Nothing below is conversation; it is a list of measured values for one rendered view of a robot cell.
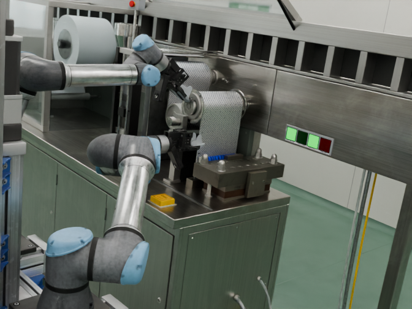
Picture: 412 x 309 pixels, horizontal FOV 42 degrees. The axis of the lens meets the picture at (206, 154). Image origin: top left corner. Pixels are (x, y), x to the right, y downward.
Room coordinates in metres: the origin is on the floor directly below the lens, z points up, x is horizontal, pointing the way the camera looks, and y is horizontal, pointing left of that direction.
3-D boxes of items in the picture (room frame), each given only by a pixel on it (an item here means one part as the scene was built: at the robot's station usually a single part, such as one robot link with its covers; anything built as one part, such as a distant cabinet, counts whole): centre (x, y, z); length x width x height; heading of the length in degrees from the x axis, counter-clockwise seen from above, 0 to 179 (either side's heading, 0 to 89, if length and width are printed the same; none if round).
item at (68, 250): (1.29, 0.32, 0.98); 0.13 x 0.12 x 0.14; 94
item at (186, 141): (2.13, 0.13, 1.12); 0.12 x 0.08 x 0.09; 132
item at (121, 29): (2.86, 0.49, 1.50); 0.14 x 0.14 x 0.06
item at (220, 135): (2.29, -0.05, 1.11); 0.23 x 0.01 x 0.18; 132
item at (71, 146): (2.97, 0.69, 0.88); 2.52 x 0.66 x 0.04; 42
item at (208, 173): (2.23, -0.16, 1.00); 0.40 x 0.16 x 0.06; 132
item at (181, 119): (2.25, 0.14, 1.05); 0.06 x 0.05 x 0.31; 132
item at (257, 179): (2.17, -0.23, 0.97); 0.10 x 0.03 x 0.11; 132
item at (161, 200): (1.98, 0.15, 0.91); 0.07 x 0.07 x 0.02; 42
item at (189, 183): (2.29, -0.05, 0.92); 0.28 x 0.04 x 0.04; 132
